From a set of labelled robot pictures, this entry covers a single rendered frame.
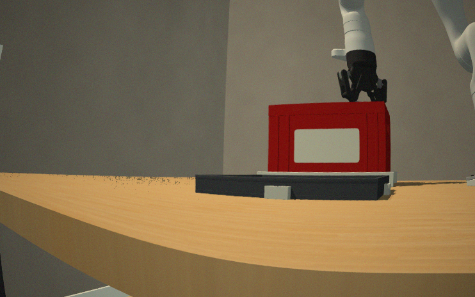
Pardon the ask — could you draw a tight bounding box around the red crate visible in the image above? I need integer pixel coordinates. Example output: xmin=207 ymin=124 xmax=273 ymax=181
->
xmin=268 ymin=102 xmax=390 ymax=172

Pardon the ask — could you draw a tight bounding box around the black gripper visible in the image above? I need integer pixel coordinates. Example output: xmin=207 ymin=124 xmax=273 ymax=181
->
xmin=337 ymin=50 xmax=387 ymax=103

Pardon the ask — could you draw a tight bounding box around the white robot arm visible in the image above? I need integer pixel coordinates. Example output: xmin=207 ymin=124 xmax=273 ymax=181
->
xmin=331 ymin=0 xmax=475 ymax=109

